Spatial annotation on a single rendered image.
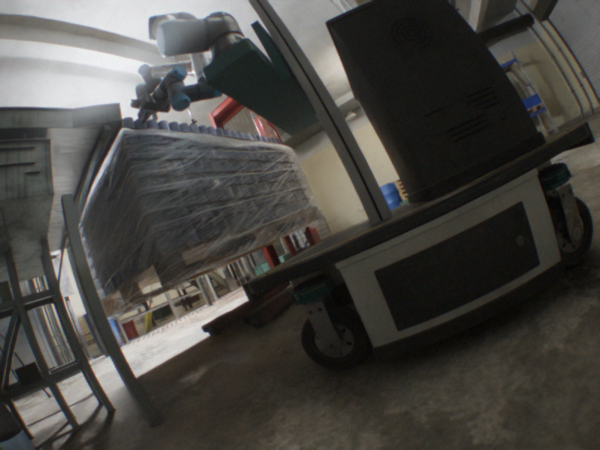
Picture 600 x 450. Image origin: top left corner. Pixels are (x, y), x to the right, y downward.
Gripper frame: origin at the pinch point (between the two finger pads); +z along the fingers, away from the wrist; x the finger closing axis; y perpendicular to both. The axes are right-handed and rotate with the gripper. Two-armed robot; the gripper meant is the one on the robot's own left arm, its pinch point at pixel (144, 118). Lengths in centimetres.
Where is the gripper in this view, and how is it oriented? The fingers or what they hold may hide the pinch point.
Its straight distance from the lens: 130.8
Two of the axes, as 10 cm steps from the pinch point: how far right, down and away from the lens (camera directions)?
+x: -4.6, 1.8, -8.7
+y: -4.2, -9.0, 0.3
